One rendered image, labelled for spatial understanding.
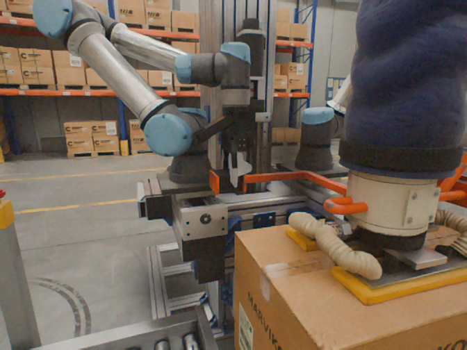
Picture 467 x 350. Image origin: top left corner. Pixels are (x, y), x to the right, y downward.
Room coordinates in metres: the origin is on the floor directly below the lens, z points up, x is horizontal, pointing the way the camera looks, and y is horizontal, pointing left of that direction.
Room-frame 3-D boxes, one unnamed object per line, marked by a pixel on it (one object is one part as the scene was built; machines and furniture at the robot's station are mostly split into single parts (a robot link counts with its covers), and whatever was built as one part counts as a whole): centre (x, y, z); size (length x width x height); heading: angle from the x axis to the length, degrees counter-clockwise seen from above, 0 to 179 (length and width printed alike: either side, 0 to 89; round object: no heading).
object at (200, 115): (0.90, 0.14, 1.20); 0.13 x 0.12 x 0.14; 169
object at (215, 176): (0.74, 0.01, 1.07); 0.09 x 0.08 x 0.05; 17
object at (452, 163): (0.58, -0.35, 1.19); 0.23 x 0.23 x 0.04
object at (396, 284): (0.49, -0.38, 0.97); 0.34 x 0.10 x 0.05; 107
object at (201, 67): (0.78, 0.09, 1.37); 0.11 x 0.11 x 0.08; 79
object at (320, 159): (1.07, -0.33, 1.09); 0.15 x 0.15 x 0.10
